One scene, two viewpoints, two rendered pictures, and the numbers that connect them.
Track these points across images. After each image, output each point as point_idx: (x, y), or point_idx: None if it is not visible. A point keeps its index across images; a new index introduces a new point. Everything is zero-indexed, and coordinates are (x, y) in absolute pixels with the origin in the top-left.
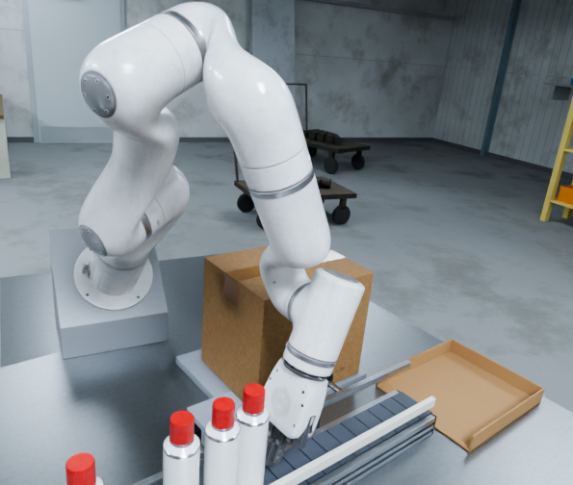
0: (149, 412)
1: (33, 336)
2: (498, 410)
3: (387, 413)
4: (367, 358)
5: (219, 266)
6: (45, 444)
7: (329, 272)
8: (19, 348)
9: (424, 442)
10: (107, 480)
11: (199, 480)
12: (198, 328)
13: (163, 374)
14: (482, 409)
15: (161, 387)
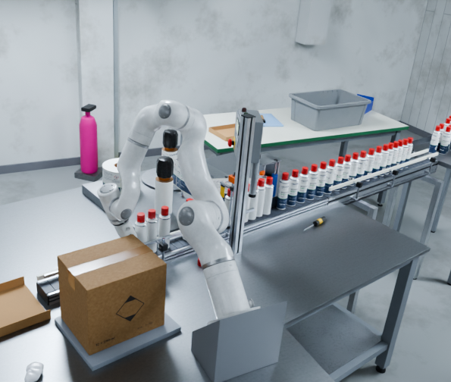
0: (187, 301)
1: (284, 349)
2: None
3: None
4: (42, 339)
5: (157, 255)
6: None
7: (113, 185)
8: (283, 339)
9: None
10: (195, 274)
11: None
12: (170, 364)
13: (186, 322)
14: None
15: (185, 314)
